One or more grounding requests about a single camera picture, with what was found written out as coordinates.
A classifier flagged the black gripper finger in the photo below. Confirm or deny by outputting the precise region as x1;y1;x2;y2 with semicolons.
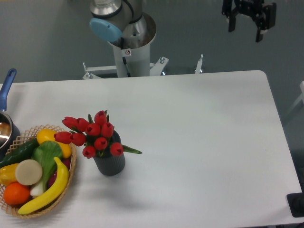
253;2;276;42
221;0;242;32

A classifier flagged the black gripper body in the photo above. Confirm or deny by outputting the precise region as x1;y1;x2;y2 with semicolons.
234;0;264;18

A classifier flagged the red tulip bouquet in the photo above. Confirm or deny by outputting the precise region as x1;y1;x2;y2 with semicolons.
54;110;142;159

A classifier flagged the dark grey ribbed vase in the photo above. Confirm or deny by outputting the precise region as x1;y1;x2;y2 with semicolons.
93;131;125;176

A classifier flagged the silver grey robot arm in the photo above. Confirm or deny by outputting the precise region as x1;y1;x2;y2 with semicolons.
90;0;276;42

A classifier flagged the black device at edge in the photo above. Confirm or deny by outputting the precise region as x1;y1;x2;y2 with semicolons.
286;192;304;218

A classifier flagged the yellow lemon squash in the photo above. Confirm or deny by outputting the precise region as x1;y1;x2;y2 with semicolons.
36;129;72;159

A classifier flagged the purple red vegetable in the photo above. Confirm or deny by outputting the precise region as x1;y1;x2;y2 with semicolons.
47;158;71;189

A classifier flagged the green bok choy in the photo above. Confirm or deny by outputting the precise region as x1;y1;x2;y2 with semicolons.
30;141;63;198

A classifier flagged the woven wicker basket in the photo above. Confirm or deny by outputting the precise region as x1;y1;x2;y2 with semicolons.
0;124;77;219

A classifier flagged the yellow banana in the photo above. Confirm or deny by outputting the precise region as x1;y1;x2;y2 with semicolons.
18;157;69;215

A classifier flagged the dark green cucumber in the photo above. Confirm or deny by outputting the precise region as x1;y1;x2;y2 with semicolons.
0;138;39;168

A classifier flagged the beige round disc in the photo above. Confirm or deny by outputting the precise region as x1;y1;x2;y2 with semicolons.
15;159;43;186

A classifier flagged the yellow bell pepper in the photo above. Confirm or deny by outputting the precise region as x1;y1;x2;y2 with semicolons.
0;163;18;186

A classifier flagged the orange fruit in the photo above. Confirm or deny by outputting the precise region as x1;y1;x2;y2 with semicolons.
3;182;30;205

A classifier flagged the white frame at right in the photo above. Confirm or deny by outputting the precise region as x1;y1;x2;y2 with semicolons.
282;81;304;126

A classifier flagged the blue handled saucepan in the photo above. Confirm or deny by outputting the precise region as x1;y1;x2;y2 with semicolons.
0;68;20;161

